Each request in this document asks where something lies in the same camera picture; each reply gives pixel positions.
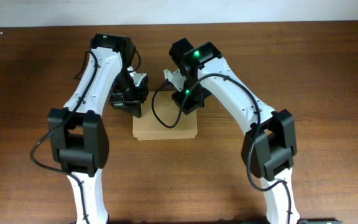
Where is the brown cardboard box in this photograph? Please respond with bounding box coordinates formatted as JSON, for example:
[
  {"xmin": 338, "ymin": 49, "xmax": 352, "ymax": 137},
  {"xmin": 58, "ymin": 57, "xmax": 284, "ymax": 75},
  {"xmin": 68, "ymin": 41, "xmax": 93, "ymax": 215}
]
[{"xmin": 132, "ymin": 91, "xmax": 198, "ymax": 141}]

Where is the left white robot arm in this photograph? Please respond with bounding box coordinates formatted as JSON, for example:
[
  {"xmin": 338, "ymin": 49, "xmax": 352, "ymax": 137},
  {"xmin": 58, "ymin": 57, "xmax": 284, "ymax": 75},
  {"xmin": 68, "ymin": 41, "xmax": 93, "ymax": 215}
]
[{"xmin": 47, "ymin": 34, "xmax": 149, "ymax": 223}]

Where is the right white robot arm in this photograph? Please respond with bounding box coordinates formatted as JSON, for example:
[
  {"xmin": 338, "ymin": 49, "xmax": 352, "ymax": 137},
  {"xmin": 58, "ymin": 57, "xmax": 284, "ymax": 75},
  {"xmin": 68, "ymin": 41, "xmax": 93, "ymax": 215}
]
[{"xmin": 165, "ymin": 38, "xmax": 300, "ymax": 223}]

